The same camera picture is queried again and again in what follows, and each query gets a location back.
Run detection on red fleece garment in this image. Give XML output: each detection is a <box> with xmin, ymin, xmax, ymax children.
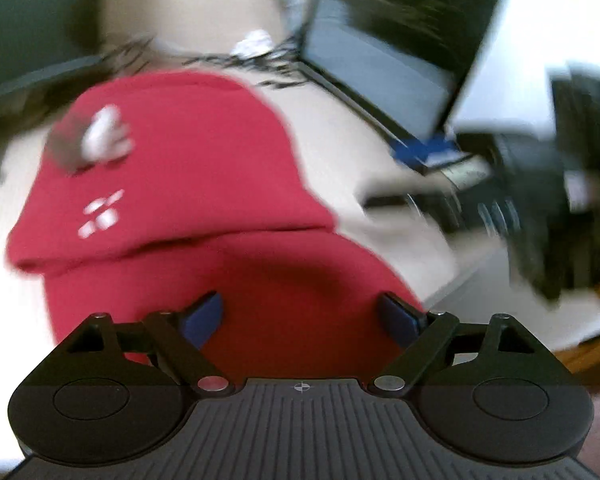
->
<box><xmin>6</xmin><ymin>72</ymin><xmax>412</xmax><ymax>382</ymax></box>

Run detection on crumpled white tissue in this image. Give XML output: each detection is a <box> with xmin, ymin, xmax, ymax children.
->
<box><xmin>230</xmin><ymin>29</ymin><xmax>275</xmax><ymax>60</ymax></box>

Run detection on black curved monitor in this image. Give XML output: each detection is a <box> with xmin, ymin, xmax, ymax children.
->
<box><xmin>0</xmin><ymin>0</ymin><xmax>102</xmax><ymax>101</ymax></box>

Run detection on black tangled cables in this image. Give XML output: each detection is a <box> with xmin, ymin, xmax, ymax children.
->
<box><xmin>94</xmin><ymin>34</ymin><xmax>311</xmax><ymax>91</ymax></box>

